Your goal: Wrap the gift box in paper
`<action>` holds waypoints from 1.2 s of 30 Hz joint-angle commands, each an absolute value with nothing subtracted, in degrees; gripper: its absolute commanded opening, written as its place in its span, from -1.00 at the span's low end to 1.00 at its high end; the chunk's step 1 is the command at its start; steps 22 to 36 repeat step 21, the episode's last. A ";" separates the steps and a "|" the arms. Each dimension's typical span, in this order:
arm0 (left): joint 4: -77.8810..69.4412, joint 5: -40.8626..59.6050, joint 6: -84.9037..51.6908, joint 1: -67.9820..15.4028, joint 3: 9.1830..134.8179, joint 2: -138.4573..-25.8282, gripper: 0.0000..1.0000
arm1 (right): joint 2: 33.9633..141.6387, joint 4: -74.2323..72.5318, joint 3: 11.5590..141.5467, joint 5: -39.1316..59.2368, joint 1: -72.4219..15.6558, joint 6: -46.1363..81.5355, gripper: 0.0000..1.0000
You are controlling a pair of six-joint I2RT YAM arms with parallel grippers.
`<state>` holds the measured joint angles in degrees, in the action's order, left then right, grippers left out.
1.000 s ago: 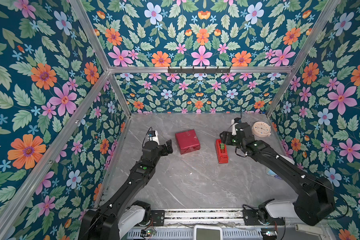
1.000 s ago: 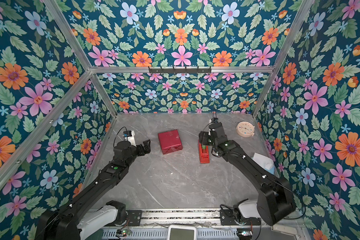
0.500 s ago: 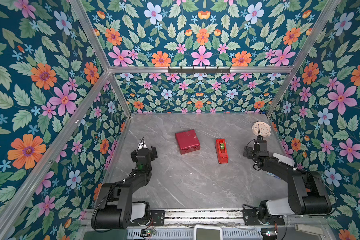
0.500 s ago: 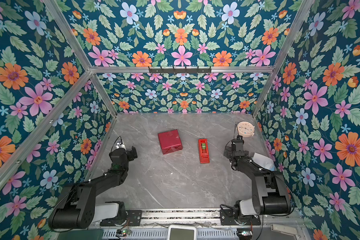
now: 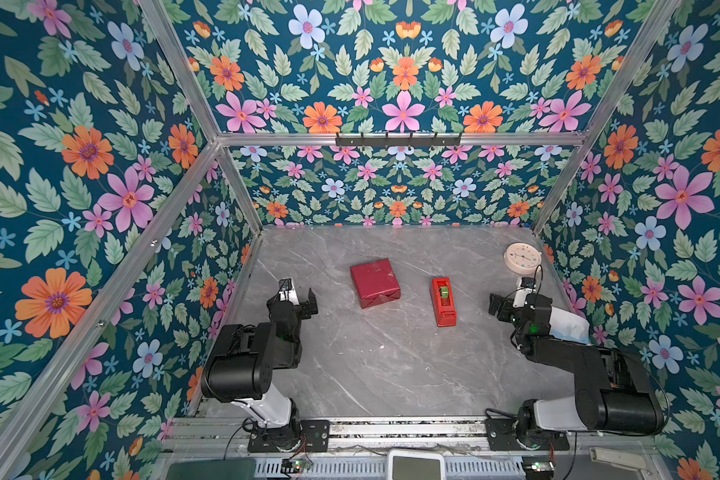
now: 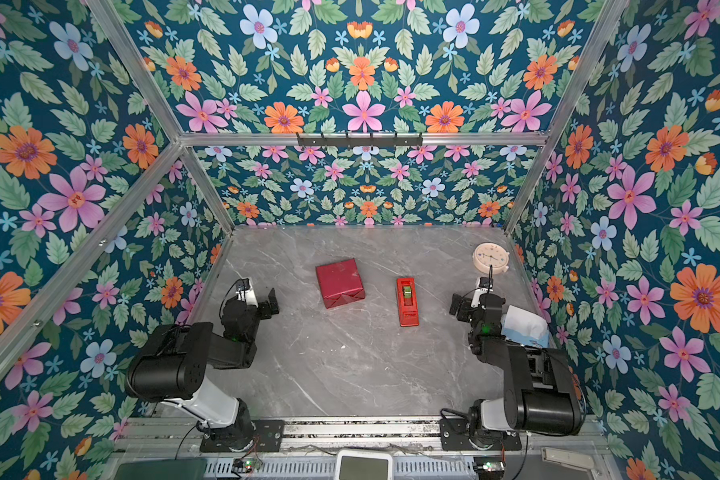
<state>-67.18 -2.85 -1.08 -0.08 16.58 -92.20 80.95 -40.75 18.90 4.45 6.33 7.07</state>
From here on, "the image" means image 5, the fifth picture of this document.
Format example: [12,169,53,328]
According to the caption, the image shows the red tape dispenser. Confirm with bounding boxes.
[430,277,458,328]

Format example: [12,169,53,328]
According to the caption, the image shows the maroon wrapping paper sheet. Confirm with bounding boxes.
[350,259,401,309]

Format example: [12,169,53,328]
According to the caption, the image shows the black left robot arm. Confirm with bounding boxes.
[200,279,319,451]

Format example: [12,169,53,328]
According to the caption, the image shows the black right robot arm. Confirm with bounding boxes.
[489,289,667,448]

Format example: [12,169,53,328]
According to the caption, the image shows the dark green pad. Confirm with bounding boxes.
[165,458,256,480]

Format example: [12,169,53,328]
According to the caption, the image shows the white power strip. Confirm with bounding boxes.
[589,447,650,472]

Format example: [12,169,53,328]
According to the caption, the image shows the white screen device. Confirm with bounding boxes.
[386,449,446,480]

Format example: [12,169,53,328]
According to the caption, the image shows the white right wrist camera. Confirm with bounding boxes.
[513,277,536,308]

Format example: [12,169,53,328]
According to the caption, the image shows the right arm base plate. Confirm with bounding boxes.
[484,417,571,452]

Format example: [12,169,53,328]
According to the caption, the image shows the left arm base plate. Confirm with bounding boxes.
[247,420,331,453]

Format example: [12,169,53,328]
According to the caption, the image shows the black hook rail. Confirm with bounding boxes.
[335,132,462,149]

